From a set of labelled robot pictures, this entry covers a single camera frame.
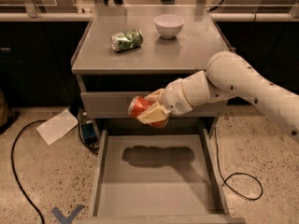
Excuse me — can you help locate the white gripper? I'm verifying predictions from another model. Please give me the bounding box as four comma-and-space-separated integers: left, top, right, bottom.
137, 78, 193, 124

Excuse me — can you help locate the red coke can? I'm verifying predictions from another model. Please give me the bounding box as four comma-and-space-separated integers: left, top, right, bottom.
128, 96, 168, 128

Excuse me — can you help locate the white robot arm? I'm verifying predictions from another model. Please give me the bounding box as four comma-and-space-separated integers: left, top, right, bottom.
137, 51, 299, 142

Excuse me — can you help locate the grey drawer cabinet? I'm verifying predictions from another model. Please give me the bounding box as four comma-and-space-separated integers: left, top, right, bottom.
72, 5, 231, 135

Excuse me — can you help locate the closed top drawer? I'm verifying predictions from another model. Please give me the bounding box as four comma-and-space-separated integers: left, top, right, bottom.
80, 91, 227, 119

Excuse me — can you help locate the green soda can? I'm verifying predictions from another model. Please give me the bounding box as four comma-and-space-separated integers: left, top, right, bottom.
110, 29, 143, 52

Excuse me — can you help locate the open middle drawer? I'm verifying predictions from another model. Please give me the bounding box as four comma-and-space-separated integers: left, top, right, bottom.
74, 130, 246, 224

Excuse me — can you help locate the blue power box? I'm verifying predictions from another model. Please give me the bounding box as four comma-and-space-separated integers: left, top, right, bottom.
81, 123, 97, 144

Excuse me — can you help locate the white ceramic bowl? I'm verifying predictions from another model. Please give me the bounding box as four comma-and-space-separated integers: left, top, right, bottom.
154, 14, 185, 39

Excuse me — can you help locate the white paper sheet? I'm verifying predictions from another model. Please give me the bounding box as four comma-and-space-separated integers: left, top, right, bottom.
36, 109, 78, 145

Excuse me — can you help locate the blue tape cross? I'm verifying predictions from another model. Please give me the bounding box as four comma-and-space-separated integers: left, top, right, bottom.
51, 204, 86, 224

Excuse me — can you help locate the black cable right floor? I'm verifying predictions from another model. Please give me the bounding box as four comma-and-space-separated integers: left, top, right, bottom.
213, 126, 264, 202

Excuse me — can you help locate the black cable floor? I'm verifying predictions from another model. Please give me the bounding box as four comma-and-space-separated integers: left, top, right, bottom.
10, 119, 48, 224
213, 126, 264, 202

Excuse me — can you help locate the black cable left floor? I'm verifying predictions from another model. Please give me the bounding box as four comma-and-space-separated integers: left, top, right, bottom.
10, 119, 48, 224

